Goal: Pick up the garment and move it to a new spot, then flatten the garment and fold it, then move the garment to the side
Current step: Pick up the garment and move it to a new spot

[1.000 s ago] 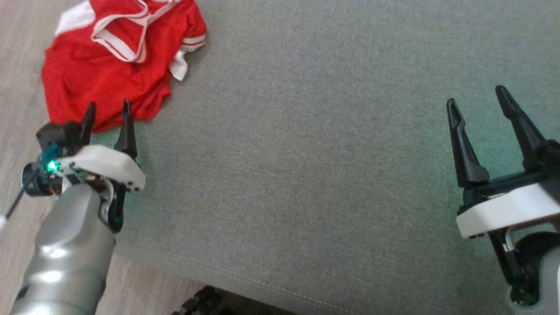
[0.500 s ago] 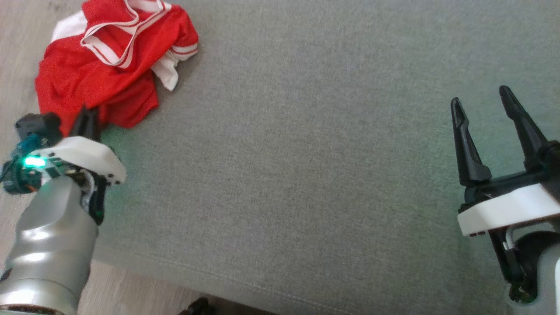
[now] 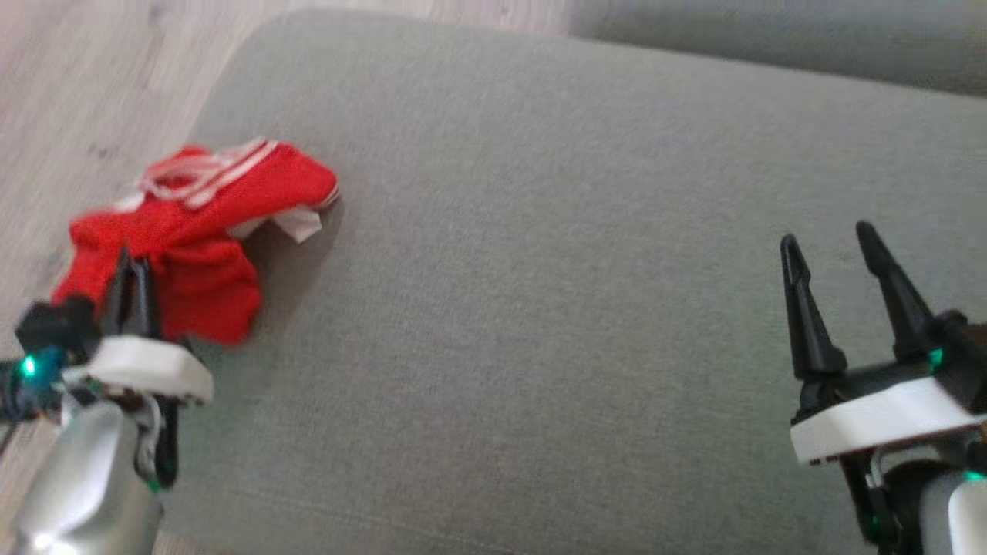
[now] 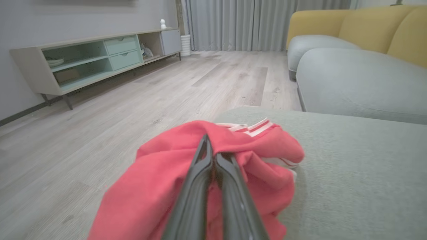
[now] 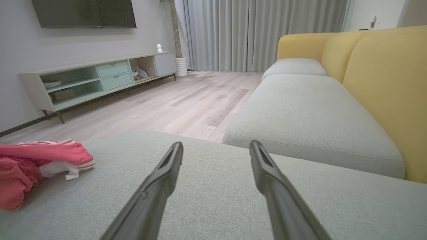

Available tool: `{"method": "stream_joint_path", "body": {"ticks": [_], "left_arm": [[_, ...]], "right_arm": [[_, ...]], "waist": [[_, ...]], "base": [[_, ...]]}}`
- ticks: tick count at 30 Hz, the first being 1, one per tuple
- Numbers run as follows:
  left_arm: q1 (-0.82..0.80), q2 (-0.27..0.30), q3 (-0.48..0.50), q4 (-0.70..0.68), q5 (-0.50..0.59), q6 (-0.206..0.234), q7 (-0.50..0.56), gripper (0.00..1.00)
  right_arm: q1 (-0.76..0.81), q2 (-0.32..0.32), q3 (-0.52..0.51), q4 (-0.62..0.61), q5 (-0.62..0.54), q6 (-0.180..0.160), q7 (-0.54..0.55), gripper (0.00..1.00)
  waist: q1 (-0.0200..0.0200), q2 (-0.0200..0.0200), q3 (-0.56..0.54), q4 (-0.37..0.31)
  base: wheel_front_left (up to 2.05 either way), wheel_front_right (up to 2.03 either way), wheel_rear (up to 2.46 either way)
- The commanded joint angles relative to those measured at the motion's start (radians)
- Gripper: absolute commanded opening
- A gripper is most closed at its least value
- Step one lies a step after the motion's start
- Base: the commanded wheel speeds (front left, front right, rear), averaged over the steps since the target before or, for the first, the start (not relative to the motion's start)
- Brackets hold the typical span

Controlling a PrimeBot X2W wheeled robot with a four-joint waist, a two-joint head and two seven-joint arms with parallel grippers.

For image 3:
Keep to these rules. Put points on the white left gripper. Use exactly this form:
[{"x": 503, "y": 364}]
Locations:
[{"x": 139, "y": 366}]

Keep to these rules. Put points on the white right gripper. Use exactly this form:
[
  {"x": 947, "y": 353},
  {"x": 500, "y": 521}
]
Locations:
[{"x": 879, "y": 420}]

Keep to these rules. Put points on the red garment with white stripes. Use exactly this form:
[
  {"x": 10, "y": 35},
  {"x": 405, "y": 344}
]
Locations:
[{"x": 200, "y": 223}]

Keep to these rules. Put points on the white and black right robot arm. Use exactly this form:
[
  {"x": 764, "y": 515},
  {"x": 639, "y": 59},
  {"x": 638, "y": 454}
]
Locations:
[{"x": 948, "y": 509}]

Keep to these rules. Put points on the large grey sofa seat cushion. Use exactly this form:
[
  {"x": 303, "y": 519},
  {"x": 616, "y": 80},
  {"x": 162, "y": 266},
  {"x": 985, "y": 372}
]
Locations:
[{"x": 540, "y": 270}]

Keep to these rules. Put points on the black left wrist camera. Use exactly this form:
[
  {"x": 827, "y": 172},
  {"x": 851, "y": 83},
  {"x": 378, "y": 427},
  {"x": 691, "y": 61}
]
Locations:
[{"x": 54, "y": 327}]

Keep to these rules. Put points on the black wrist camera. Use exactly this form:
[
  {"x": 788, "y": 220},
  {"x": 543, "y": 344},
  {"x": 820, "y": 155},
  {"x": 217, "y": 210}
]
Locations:
[
  {"x": 964, "y": 354},
  {"x": 54, "y": 327}
]

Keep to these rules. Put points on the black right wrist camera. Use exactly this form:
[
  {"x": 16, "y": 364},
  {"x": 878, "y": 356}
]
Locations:
[{"x": 964, "y": 354}]

